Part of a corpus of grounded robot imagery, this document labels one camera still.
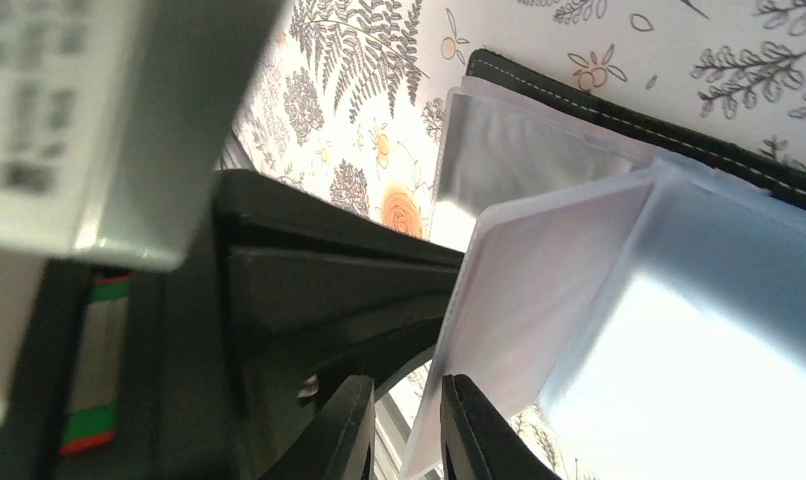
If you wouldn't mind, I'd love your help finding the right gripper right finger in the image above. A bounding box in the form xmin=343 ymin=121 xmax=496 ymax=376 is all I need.
xmin=440 ymin=374 xmax=559 ymax=480

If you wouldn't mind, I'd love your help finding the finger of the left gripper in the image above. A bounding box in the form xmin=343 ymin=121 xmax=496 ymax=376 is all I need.
xmin=227 ymin=170 xmax=463 ymax=411

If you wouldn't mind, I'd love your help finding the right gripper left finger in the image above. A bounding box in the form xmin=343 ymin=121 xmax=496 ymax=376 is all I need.
xmin=262 ymin=375 xmax=375 ymax=480

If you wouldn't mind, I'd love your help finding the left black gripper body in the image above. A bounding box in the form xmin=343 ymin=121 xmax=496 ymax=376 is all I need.
xmin=0 ymin=169 xmax=244 ymax=479

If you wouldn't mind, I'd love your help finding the black card holder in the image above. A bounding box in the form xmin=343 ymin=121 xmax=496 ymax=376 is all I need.
xmin=400 ymin=75 xmax=806 ymax=479

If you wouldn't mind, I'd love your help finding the floral patterned table mat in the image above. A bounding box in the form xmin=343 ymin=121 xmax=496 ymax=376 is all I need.
xmin=224 ymin=0 xmax=806 ymax=480

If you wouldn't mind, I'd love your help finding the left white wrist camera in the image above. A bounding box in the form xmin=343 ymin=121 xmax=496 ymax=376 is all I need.
xmin=0 ymin=1 xmax=283 ymax=423

